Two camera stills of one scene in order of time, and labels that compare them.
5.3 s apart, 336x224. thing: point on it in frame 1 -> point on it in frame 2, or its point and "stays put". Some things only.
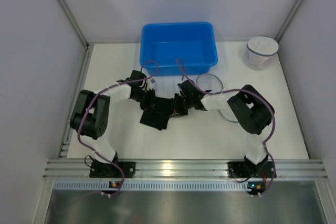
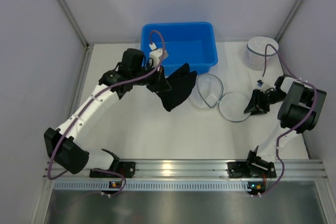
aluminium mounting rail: x=186 y=169 stays put
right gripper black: x=179 y=102 -> x=261 y=100
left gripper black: x=148 y=99 -> x=159 y=84
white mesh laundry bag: x=260 y=52 stays put
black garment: x=158 y=116 -> x=176 y=88
